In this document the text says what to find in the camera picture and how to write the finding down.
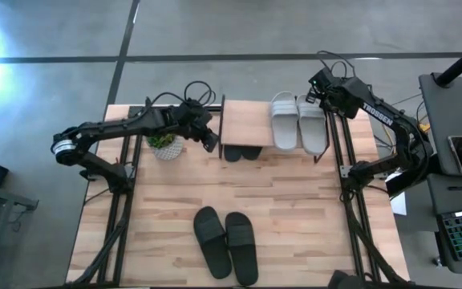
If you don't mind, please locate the grey slide sandal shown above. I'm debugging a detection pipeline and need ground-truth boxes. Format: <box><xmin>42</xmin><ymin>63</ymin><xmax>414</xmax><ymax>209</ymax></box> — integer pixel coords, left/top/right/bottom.
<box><xmin>297</xmin><ymin>94</ymin><xmax>328</xmax><ymax>157</ymax></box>
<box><xmin>269</xmin><ymin>91</ymin><xmax>299</xmax><ymax>153</ymax></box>

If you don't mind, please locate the black slide sandal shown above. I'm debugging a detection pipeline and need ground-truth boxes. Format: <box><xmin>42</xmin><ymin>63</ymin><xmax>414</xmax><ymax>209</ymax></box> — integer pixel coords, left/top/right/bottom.
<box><xmin>241</xmin><ymin>145</ymin><xmax>263</xmax><ymax>161</ymax></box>
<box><xmin>192</xmin><ymin>206</ymin><xmax>233</xmax><ymax>280</ymax></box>
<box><xmin>223</xmin><ymin>144</ymin><xmax>243</xmax><ymax>163</ymax></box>
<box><xmin>225</xmin><ymin>211</ymin><xmax>259</xmax><ymax>287</ymax></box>

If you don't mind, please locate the wooden shelf with black legs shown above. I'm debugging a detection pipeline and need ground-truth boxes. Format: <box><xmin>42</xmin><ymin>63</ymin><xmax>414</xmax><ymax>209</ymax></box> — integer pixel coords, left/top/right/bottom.
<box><xmin>217</xmin><ymin>94</ymin><xmax>332</xmax><ymax>164</ymax></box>

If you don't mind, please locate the green succulent in white pot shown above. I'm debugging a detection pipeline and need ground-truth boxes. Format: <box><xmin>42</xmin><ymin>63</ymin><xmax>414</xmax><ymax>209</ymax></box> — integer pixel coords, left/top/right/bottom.
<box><xmin>145</xmin><ymin>132</ymin><xmax>184</xmax><ymax>161</ymax></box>

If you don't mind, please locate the black diagonal bar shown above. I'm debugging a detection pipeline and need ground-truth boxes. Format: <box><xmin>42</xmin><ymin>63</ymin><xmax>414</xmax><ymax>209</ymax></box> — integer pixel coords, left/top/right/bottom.
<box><xmin>386</xmin><ymin>154</ymin><xmax>443</xmax><ymax>197</ymax></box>

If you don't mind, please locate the grey side table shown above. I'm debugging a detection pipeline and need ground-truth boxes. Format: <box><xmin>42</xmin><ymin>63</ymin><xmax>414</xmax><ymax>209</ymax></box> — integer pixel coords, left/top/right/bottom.
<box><xmin>418</xmin><ymin>71</ymin><xmax>462</xmax><ymax>177</ymax></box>

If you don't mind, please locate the white paper sheet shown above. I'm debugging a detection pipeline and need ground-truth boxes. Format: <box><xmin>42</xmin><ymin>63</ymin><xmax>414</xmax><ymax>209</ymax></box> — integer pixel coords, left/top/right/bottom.
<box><xmin>389</xmin><ymin>191</ymin><xmax>407</xmax><ymax>217</ymax></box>

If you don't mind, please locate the black round pole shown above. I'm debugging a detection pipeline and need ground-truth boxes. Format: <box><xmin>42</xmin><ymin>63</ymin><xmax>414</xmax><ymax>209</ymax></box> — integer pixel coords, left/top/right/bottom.
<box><xmin>434</xmin><ymin>35</ymin><xmax>462</xmax><ymax>88</ymax></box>

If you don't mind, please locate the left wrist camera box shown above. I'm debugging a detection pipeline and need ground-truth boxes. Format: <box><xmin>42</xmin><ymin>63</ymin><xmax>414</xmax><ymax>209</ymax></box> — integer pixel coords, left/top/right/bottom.
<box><xmin>201</xmin><ymin>130</ymin><xmax>220</xmax><ymax>153</ymax></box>

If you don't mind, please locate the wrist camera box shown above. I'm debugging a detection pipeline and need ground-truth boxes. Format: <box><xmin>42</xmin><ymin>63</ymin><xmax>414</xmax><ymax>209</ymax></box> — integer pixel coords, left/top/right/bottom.
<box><xmin>201</xmin><ymin>130</ymin><xmax>220</xmax><ymax>153</ymax></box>
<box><xmin>309</xmin><ymin>67</ymin><xmax>335</xmax><ymax>92</ymax></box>

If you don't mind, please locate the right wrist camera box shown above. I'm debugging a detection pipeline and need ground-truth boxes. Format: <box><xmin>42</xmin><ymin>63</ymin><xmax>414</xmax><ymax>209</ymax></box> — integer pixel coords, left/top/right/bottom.
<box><xmin>309</xmin><ymin>67</ymin><xmax>335</xmax><ymax>92</ymax></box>

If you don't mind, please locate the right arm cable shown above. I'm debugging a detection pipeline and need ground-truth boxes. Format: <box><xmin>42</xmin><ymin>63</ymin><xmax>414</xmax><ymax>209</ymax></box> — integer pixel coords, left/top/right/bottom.
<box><xmin>316</xmin><ymin>50</ymin><xmax>357</xmax><ymax>81</ymax></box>

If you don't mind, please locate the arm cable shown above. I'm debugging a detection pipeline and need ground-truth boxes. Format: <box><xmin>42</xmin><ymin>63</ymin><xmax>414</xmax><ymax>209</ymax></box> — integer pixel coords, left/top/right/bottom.
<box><xmin>149</xmin><ymin>79</ymin><xmax>217</xmax><ymax>108</ymax></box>
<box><xmin>316</xmin><ymin>50</ymin><xmax>357</xmax><ymax>81</ymax></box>

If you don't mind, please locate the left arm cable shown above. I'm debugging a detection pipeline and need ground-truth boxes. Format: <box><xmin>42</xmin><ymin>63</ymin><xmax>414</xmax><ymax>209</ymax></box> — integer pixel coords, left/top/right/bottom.
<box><xmin>149</xmin><ymin>79</ymin><xmax>217</xmax><ymax>108</ymax></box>

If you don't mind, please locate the black aluminium table frame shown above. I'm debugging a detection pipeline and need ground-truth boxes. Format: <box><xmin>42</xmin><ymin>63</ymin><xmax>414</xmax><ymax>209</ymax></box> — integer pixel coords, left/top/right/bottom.
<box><xmin>64</xmin><ymin>96</ymin><xmax>411</xmax><ymax>289</ymax></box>

